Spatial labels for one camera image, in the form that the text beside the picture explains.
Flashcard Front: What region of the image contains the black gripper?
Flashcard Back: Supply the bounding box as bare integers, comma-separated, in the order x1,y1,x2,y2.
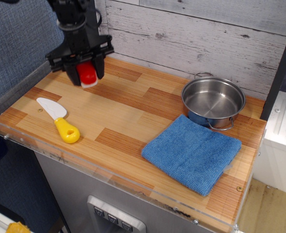
46,25,114,85

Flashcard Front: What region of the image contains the red toy sushi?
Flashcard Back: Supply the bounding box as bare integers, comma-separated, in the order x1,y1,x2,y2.
76,61,98,88

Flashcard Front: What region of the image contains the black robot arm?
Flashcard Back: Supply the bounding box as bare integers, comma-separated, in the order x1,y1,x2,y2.
46,0,114,88

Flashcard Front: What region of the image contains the grey metal cabinet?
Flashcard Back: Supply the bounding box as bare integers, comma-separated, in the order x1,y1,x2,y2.
36,153,234,233

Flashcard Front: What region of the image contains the small steel pot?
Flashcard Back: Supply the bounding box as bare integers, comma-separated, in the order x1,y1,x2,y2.
181,72,246,131

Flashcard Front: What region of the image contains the blue folded cloth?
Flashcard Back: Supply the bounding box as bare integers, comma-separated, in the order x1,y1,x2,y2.
142,115,242,196

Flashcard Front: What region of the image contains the silver button panel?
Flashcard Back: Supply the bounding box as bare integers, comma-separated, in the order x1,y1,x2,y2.
87,195,146,233

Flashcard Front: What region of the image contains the white metal box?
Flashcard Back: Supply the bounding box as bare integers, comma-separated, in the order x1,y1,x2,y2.
253,91,286,192

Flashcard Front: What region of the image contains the black vertical post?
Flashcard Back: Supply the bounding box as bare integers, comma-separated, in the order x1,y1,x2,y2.
86,0,102,37

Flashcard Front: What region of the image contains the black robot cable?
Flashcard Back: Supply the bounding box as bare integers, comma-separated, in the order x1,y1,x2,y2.
94,8,102,29

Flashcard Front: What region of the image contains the yellow handled toy knife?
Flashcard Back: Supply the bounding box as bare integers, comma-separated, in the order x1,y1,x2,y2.
36,98,80,144

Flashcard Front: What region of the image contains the dark right frame post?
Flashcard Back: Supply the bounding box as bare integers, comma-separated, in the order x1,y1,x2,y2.
260,46,286,121

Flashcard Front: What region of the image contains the clear acrylic guard rail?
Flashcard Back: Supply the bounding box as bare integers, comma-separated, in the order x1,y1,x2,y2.
0,36,267,233

